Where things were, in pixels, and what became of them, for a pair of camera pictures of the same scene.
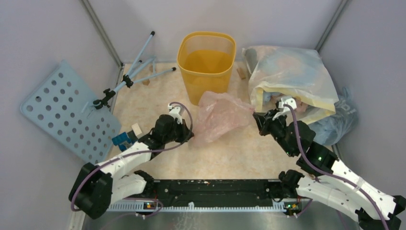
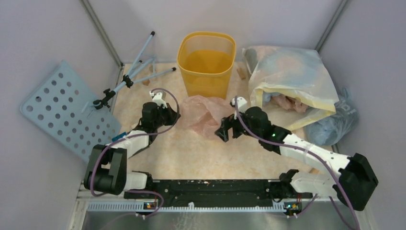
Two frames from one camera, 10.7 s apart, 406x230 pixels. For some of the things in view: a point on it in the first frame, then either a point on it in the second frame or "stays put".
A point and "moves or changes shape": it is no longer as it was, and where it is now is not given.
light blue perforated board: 62,106 stays put
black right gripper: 264,122 -> 227,123
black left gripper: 186,132 -> 172,114
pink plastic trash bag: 219,115 moves or changes shape
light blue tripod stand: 130,78 stays put
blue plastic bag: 333,129 stays put
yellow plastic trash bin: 207,59 stays put
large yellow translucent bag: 295,78 stays put
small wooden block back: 241,73 stays put
